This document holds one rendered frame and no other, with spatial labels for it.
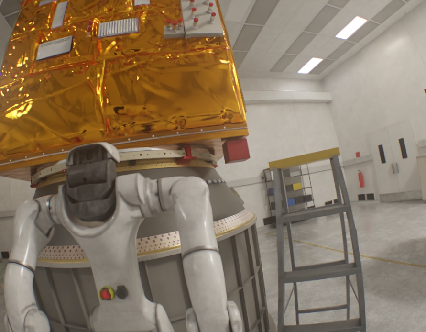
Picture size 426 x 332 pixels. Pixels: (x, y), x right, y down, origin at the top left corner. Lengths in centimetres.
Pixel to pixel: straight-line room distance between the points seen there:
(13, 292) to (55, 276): 78
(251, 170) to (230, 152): 595
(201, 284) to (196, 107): 122
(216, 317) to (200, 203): 24
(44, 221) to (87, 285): 64
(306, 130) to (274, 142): 152
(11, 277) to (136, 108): 121
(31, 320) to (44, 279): 87
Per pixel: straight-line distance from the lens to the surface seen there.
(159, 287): 122
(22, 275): 62
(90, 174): 54
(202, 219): 48
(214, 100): 153
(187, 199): 50
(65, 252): 128
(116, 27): 196
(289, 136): 838
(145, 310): 62
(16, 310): 63
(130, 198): 51
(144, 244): 116
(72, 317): 143
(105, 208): 52
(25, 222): 67
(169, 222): 124
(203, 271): 43
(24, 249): 65
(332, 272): 121
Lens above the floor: 140
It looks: 7 degrees up
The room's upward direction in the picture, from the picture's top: 9 degrees counter-clockwise
